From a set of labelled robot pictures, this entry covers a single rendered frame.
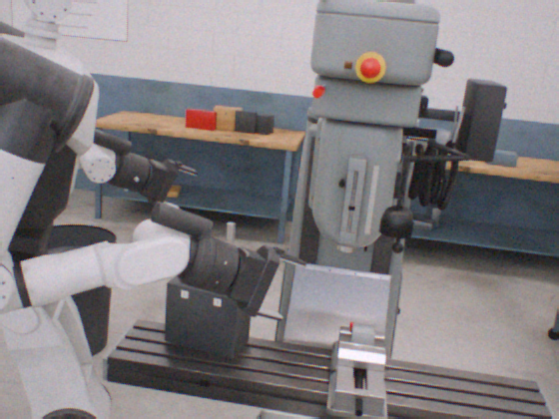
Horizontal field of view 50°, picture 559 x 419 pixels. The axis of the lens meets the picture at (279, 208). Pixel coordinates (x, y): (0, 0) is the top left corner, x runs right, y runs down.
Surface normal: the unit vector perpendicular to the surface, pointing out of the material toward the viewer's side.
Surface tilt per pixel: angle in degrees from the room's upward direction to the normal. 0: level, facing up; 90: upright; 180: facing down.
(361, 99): 90
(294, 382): 0
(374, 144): 90
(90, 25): 90
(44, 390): 90
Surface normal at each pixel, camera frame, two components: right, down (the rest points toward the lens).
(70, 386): 0.16, 0.30
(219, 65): -0.14, 0.28
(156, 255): 0.42, 0.23
